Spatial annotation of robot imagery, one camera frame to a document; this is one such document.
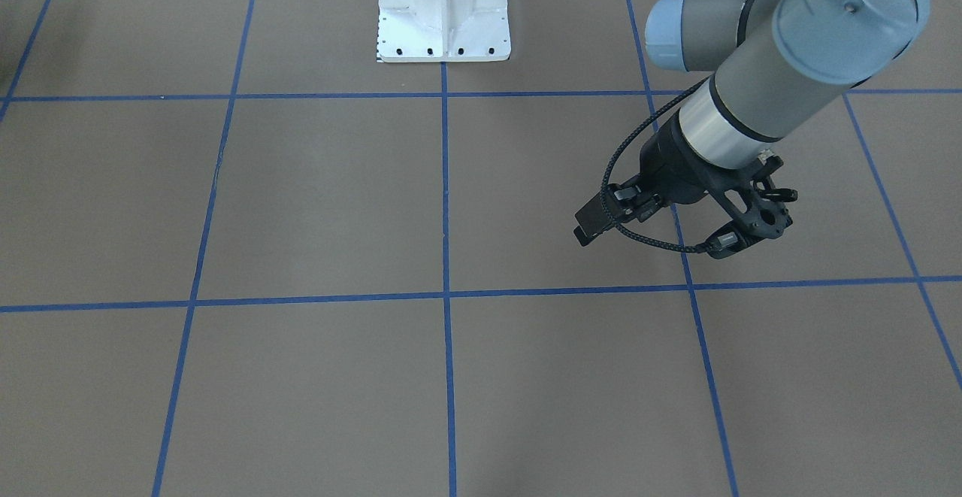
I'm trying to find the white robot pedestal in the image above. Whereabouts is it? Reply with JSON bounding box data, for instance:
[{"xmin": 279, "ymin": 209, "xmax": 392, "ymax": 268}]
[{"xmin": 376, "ymin": 0, "xmax": 512, "ymax": 63}]

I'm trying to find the black braided camera cable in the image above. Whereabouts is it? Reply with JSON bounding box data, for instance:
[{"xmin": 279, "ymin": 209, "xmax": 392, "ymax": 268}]
[{"xmin": 601, "ymin": 98, "xmax": 726, "ymax": 254}]

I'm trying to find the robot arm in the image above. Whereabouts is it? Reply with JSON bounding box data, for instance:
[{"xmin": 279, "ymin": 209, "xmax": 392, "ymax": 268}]
[{"xmin": 574, "ymin": 0, "xmax": 930, "ymax": 259}]

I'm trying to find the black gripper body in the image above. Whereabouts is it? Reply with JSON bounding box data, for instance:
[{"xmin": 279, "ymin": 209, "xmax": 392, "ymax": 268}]
[{"xmin": 610, "ymin": 113, "xmax": 709, "ymax": 222}]

